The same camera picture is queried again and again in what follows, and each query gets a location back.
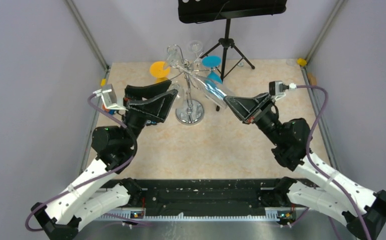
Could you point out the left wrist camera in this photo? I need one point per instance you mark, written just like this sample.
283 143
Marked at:
109 98

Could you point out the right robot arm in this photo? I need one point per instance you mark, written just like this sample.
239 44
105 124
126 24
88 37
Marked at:
361 210

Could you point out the clear glass back right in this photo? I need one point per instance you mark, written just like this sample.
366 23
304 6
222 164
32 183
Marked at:
195 47

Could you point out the orange wine glass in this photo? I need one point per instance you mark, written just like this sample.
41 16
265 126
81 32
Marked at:
159 71

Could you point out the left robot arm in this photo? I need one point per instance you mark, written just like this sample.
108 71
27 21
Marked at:
65 215

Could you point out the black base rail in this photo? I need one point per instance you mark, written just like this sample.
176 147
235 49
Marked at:
160 200

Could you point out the blue wine glass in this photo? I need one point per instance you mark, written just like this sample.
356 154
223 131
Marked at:
212 63

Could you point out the clear flute glass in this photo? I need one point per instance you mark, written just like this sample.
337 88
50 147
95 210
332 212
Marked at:
212 89

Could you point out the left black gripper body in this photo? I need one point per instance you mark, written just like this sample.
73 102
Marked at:
135 118

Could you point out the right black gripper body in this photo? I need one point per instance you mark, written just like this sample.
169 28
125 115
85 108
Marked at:
263 110

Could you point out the clear glass back left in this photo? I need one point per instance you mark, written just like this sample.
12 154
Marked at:
174 56

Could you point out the black music stand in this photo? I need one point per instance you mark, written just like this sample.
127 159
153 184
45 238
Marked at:
200 12

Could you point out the yellow corner clamp right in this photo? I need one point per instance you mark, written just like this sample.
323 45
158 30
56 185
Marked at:
301 62

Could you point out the chrome wine glass rack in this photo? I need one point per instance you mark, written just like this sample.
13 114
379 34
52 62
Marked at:
191 111

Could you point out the orange and blue toy car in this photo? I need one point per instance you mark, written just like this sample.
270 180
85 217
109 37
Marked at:
109 111

